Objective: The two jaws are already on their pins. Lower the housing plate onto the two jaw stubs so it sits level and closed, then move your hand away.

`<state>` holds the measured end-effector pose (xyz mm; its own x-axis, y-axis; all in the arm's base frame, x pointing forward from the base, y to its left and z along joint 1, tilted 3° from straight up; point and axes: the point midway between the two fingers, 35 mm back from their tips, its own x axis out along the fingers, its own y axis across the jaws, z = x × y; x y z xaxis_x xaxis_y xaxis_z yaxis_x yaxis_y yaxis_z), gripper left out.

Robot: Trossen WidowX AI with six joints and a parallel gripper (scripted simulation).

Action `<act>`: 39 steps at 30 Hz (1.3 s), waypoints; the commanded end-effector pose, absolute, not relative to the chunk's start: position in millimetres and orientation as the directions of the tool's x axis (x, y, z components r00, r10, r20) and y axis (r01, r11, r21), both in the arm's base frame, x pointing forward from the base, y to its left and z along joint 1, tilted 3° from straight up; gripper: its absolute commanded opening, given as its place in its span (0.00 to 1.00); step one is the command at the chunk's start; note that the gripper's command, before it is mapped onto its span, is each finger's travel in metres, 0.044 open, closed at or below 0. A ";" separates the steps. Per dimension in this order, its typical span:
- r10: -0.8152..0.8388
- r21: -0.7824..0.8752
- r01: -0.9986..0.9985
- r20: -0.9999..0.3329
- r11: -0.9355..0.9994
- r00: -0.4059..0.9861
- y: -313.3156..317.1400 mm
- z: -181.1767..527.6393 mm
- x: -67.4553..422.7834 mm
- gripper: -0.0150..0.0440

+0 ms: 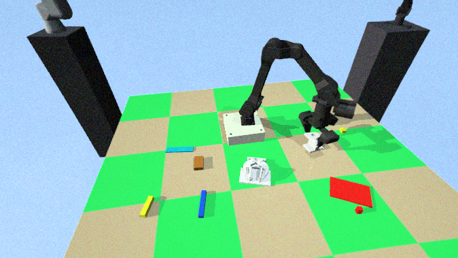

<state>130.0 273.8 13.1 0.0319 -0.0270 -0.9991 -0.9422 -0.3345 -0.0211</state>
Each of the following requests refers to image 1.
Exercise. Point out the light blue flat bar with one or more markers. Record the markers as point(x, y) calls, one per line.
point(179, 149)

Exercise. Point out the small red block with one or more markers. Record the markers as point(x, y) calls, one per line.
point(359, 209)

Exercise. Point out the red flat plate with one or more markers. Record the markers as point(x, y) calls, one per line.
point(350, 192)

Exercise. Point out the orange rectangular block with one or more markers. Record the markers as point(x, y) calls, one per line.
point(198, 163)

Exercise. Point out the blue long bar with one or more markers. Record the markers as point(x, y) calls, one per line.
point(202, 204)

